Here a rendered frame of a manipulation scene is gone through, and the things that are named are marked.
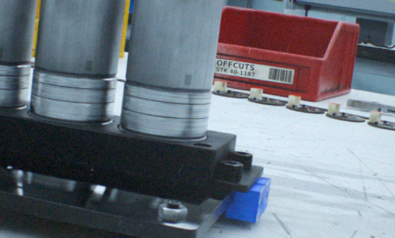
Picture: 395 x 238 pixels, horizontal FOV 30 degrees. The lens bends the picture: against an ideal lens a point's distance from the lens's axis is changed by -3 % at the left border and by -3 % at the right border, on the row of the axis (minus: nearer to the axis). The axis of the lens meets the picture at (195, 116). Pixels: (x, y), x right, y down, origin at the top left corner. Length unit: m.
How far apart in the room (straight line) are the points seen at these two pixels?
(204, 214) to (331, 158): 0.16
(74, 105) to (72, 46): 0.02
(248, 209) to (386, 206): 0.07
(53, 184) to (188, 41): 0.05
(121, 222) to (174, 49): 0.06
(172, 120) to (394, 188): 0.11
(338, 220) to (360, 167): 0.09
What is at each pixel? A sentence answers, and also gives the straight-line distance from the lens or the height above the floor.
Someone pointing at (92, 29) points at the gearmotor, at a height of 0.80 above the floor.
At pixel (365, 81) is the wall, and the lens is 4.73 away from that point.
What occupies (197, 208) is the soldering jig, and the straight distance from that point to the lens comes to 0.17.
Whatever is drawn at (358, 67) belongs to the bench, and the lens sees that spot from 2.63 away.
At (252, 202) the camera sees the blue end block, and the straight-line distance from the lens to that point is 0.20.
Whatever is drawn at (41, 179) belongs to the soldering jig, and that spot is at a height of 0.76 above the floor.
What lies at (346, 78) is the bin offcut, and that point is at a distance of 0.63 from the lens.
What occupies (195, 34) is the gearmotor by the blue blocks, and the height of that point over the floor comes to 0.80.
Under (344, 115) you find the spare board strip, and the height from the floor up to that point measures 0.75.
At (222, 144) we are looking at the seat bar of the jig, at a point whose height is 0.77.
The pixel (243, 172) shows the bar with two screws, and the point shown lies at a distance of 0.21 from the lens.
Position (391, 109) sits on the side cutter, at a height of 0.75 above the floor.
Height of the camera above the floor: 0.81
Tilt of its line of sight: 8 degrees down
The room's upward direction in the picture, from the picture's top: 7 degrees clockwise
